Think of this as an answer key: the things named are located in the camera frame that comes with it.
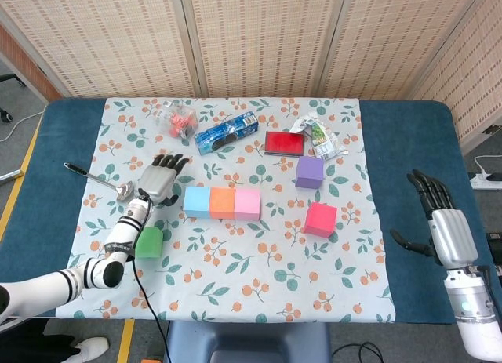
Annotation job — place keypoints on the pink foam block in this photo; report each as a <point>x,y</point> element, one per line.
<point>247,204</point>

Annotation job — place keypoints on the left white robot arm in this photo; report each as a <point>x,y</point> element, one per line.
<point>123,233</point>

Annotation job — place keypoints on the black office chair base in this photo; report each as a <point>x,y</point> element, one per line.
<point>5,115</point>

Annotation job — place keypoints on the purple foam block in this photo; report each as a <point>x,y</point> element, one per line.
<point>310,173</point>

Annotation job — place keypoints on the black trouser leg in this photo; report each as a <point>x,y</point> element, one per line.
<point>31,343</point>

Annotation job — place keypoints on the light blue foam block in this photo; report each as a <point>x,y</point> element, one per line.
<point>197,202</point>

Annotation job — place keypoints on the white power strip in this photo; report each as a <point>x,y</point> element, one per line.
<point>486,181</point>

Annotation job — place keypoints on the grey metal bar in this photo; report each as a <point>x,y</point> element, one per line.
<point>9,176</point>

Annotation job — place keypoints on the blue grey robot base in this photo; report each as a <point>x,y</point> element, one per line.
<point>251,343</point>

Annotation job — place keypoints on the magenta red foam block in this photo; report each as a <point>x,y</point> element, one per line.
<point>321,220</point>

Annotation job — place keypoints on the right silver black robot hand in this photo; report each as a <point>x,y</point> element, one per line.
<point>453,237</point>

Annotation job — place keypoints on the green foam block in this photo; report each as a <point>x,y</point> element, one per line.
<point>151,243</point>

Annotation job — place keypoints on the blue cookie box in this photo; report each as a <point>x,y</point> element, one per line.
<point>227,133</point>

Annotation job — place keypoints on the orange foam block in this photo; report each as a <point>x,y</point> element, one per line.
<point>222,202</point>

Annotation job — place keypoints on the bamboo folding screen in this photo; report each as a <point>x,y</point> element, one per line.
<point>255,37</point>

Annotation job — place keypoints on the crumpled green white snack packet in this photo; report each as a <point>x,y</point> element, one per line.
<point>321,137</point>

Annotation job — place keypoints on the black equipment box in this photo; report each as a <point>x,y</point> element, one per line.
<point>496,241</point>

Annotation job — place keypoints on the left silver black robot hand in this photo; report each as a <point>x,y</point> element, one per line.
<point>157,182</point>

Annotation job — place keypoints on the white shoe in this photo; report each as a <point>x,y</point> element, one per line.
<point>90,347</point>

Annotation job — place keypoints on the flat red case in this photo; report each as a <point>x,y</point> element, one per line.
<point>284,143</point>

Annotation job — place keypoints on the clear bag red contents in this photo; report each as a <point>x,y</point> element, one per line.
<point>178,120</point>

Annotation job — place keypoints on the floral fruit print tablecloth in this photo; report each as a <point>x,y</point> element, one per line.
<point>251,269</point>

